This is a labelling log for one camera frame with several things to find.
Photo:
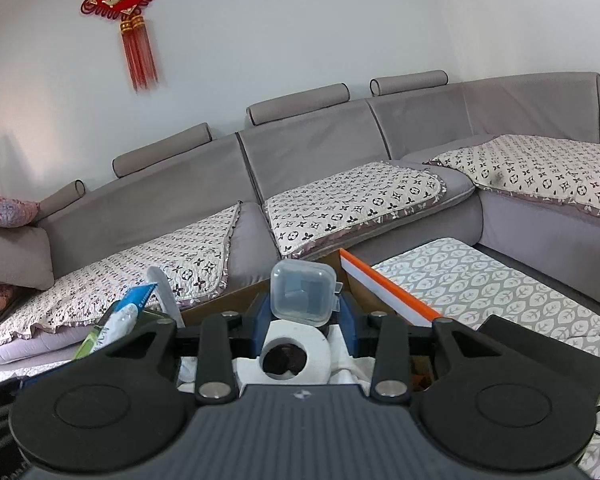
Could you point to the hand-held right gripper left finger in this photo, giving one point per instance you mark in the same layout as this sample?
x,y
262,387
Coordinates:
x,y
261,325

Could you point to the grey wedge cushion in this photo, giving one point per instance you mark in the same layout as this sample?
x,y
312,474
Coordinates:
x,y
15,255

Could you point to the white toilet paper roll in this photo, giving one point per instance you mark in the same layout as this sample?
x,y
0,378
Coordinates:
x,y
315,350

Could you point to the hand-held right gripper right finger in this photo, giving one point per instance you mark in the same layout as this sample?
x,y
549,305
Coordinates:
x,y
349,325

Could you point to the blue card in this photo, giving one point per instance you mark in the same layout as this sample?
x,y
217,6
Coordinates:
x,y
137,297

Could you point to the green and white tube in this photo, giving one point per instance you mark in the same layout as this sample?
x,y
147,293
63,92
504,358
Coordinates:
x,y
105,332

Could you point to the patterned quilted sofa cover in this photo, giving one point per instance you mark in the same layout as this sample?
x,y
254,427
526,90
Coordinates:
x,y
355,200
545,170
130,280

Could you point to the white plastic stick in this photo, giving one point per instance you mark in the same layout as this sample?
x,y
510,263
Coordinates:
x,y
165,295

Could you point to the small transparent plastic box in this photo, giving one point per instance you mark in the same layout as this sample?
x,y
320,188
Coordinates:
x,y
305,285

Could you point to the leaf-print quilted desktop cloth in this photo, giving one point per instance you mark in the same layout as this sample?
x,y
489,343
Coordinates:
x,y
480,280

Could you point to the orange cardboard box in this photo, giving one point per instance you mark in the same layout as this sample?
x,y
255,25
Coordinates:
x,y
220,302

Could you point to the grey fabric sofa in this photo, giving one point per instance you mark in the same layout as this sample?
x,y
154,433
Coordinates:
x,y
305,155

